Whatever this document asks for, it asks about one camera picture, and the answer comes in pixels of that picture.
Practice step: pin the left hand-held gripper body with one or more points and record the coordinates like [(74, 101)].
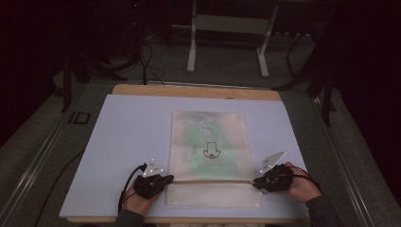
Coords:
[(149, 186)]

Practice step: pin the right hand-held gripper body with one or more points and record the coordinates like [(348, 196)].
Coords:
[(277, 179)]

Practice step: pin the clear plastic zip bag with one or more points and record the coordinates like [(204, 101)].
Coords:
[(214, 195)]

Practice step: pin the person's left hand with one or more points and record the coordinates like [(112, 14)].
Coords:
[(138, 201)]

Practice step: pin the person's right hand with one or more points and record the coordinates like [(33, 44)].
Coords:
[(304, 186)]

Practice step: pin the green garment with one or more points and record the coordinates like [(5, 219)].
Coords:
[(201, 138)]

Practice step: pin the light blue foam mat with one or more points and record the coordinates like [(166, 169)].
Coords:
[(126, 135)]

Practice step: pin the wooden table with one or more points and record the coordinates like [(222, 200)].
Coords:
[(189, 91)]

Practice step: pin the dark metal stand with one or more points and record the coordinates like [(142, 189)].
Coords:
[(318, 82), (85, 72)]

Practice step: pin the white metal stand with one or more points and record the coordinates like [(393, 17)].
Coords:
[(230, 23)]

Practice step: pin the metal floor rail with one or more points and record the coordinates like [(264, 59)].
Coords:
[(343, 164), (28, 176)]

